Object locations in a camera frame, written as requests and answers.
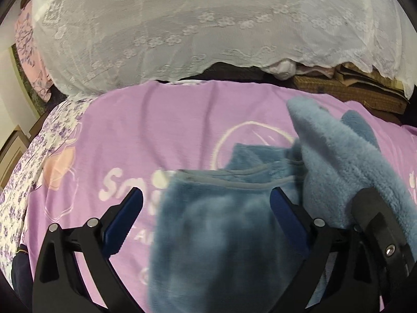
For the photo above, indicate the white and pink clothes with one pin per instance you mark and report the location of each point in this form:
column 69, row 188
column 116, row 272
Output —
column 293, row 68

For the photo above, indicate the dark navy cloth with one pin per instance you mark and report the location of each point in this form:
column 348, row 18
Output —
column 21, row 274

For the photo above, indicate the white lace cover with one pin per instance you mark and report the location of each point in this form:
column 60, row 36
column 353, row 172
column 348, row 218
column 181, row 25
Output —
column 195, row 22

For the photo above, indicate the pink floral cloth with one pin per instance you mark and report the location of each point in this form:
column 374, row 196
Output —
column 29, row 52

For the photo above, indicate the blue fleece garment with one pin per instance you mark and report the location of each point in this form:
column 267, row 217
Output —
column 211, row 234

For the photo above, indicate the purple floral bed sheet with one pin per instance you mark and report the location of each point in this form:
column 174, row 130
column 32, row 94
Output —
column 52, row 130

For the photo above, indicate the brown woven mat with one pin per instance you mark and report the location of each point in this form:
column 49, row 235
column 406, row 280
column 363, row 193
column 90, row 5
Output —
column 358, row 88

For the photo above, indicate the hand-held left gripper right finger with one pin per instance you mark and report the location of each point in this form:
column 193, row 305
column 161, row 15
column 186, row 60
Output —
column 285, row 210

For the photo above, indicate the wooden cabinet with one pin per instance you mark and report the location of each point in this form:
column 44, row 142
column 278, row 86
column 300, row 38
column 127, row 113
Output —
column 11, row 156

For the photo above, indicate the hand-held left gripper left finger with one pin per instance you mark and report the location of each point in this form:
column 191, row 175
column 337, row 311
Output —
column 125, row 215

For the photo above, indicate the purple printed blanket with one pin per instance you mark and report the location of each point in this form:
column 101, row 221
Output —
column 163, row 120

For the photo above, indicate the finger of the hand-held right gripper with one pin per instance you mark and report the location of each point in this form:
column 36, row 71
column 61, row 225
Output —
column 374, row 215

